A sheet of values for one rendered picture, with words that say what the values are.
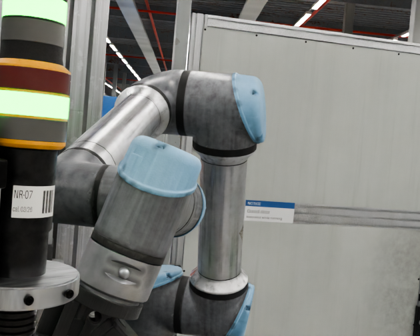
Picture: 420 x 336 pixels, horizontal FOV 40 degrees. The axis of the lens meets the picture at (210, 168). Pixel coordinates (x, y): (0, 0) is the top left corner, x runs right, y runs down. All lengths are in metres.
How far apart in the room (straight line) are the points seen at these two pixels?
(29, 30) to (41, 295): 0.14
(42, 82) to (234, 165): 0.73
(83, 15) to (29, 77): 1.01
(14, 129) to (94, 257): 0.26
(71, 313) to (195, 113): 0.50
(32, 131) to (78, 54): 1.00
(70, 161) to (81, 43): 0.64
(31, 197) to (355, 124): 2.11
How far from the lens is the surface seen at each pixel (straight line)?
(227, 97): 0.97
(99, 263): 0.55
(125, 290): 0.55
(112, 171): 0.66
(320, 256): 2.38
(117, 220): 0.54
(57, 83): 0.32
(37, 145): 0.32
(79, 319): 0.58
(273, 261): 2.31
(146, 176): 0.54
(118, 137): 0.79
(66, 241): 1.32
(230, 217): 1.06
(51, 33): 0.33
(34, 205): 0.32
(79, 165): 0.68
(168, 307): 1.17
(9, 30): 0.33
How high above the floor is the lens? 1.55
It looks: 3 degrees down
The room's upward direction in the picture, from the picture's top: 5 degrees clockwise
